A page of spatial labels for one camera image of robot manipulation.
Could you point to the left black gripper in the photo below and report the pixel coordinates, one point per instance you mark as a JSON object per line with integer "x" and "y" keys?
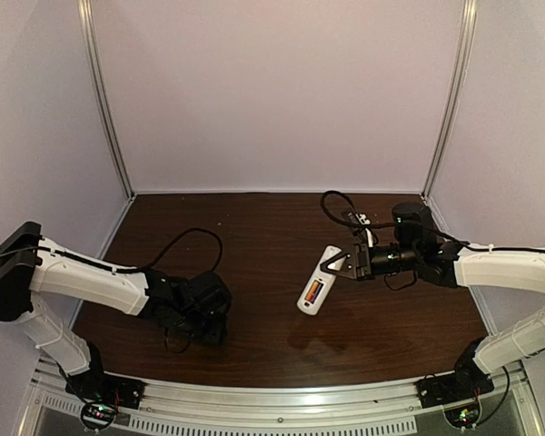
{"x": 213, "y": 334}

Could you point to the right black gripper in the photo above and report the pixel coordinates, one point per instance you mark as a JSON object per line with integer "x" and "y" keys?
{"x": 361, "y": 261}

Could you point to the purple AA battery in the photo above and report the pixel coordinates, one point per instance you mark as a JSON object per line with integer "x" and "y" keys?
{"x": 316, "y": 292}

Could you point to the orange AA battery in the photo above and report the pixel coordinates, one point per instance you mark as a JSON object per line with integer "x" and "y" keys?
{"x": 308, "y": 293}

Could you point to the white remote control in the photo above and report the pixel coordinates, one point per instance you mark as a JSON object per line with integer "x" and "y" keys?
{"x": 318, "y": 274}

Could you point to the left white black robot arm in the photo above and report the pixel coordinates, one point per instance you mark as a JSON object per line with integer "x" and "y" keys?
{"x": 32, "y": 265}

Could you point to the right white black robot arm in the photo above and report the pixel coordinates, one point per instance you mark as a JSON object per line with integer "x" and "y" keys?
{"x": 445, "y": 261}

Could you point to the left controller board with LEDs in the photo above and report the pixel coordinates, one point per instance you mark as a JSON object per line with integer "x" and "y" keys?
{"x": 97, "y": 416}

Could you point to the controller board with leds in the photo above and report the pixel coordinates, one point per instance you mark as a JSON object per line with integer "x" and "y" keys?
{"x": 97, "y": 416}
{"x": 463, "y": 417}

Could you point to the right controller board with LEDs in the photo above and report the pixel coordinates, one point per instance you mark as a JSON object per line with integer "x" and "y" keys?
{"x": 463, "y": 417}

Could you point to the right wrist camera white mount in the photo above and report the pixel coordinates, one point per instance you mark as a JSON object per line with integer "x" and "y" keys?
{"x": 364, "y": 234}

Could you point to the curved aluminium front rail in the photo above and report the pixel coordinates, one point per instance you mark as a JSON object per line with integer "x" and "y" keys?
{"x": 297, "y": 406}

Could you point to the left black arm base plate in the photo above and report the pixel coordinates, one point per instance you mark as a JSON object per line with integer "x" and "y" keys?
{"x": 108, "y": 389}

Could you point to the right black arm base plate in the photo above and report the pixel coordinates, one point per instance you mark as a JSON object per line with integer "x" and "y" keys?
{"x": 436, "y": 390}

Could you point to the white slotted cable duct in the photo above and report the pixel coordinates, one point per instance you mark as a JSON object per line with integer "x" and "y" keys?
{"x": 52, "y": 414}

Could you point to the right aluminium frame post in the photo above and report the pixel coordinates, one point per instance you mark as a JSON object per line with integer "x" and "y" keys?
{"x": 458, "y": 77}

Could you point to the aluminium frame post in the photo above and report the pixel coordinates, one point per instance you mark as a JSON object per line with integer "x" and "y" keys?
{"x": 458, "y": 77}
{"x": 86, "y": 17}

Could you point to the left aluminium frame post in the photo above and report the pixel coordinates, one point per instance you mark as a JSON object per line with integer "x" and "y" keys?
{"x": 86, "y": 17}

